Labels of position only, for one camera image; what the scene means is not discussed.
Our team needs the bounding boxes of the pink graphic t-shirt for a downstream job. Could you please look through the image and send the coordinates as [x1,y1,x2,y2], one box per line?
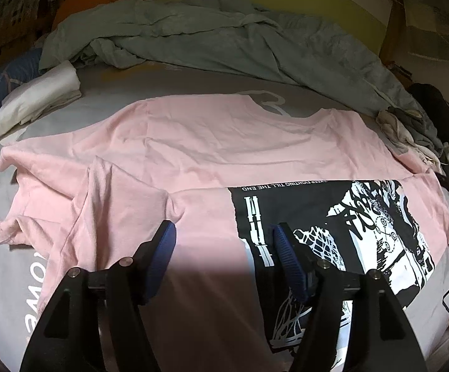
[0,95,449,371]

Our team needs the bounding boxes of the folded cream and grey clothes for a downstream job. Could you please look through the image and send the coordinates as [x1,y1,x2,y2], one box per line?
[376,107,443,172]

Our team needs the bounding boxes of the black clothes pile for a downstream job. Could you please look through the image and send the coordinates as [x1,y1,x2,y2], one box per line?
[407,83,449,143]

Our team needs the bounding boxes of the folded white cloth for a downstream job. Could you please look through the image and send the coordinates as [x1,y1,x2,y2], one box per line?
[0,60,81,137]

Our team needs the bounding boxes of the blue pillow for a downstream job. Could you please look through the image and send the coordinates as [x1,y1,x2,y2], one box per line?
[0,48,42,108]

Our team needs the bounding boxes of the grey-green crumpled duvet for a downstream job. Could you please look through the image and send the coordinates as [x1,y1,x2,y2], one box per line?
[39,0,443,154]

